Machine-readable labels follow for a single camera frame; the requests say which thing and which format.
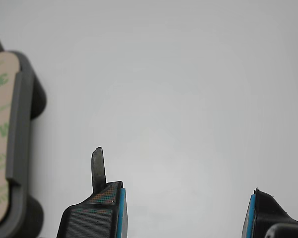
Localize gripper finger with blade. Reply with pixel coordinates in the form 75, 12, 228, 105
56, 146, 128, 238

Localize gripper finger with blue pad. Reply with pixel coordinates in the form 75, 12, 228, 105
242, 187, 298, 238

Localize grey fixture with cylinder legs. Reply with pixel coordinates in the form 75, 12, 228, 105
0, 37, 47, 238

